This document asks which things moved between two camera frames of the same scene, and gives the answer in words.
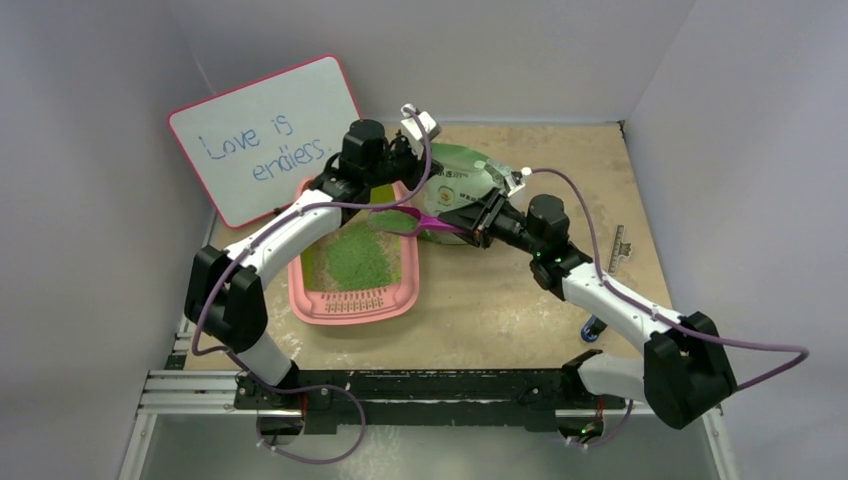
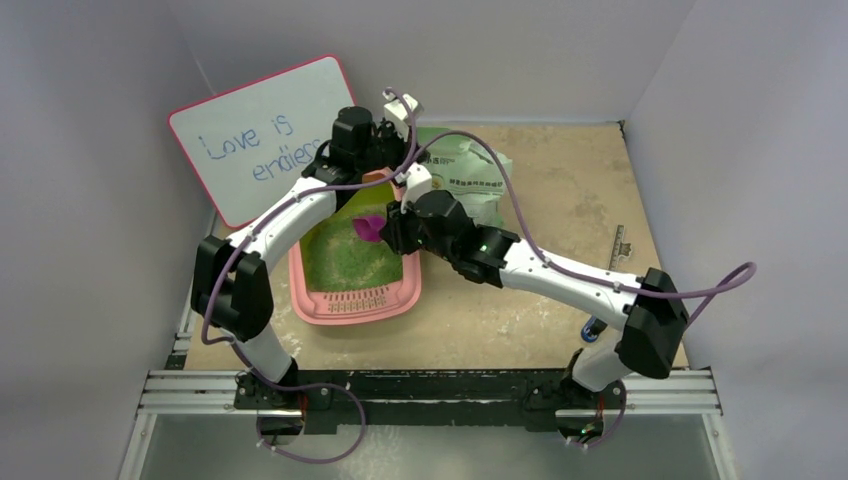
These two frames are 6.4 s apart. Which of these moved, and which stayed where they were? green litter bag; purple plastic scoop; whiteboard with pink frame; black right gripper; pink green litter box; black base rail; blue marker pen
Moved: green litter bag; black right gripper; purple plastic scoop
Stayed: black base rail; pink green litter box; whiteboard with pink frame; blue marker pen
